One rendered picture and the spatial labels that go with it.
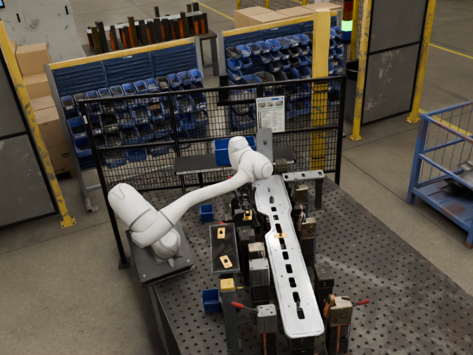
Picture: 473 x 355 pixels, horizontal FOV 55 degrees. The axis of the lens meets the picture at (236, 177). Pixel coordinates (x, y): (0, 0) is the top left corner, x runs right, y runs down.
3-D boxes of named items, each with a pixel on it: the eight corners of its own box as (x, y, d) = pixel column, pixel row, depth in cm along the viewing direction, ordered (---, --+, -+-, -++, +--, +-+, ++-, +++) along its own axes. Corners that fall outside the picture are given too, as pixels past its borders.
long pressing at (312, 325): (331, 334, 208) (332, 332, 207) (283, 339, 207) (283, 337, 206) (281, 175, 324) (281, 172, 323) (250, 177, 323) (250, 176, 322)
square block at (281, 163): (288, 204, 342) (288, 163, 323) (277, 205, 342) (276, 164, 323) (286, 198, 349) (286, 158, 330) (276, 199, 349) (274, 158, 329)
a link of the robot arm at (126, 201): (147, 240, 280) (124, 213, 282) (167, 222, 283) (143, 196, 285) (127, 230, 204) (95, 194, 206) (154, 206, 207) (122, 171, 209)
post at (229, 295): (241, 351, 237) (236, 291, 214) (226, 352, 237) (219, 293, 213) (240, 338, 244) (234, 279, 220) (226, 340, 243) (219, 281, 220)
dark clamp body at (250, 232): (262, 285, 275) (259, 237, 255) (240, 287, 275) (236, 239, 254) (260, 272, 284) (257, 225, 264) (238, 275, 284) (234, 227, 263)
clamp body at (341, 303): (352, 357, 230) (358, 308, 210) (324, 360, 229) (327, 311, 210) (347, 339, 239) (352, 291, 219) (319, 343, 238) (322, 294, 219)
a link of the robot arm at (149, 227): (173, 225, 207) (153, 203, 208) (142, 253, 203) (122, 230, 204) (174, 229, 220) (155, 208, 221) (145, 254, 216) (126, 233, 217)
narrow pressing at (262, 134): (273, 170, 328) (272, 127, 310) (257, 171, 328) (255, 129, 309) (273, 169, 329) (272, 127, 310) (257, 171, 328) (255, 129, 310)
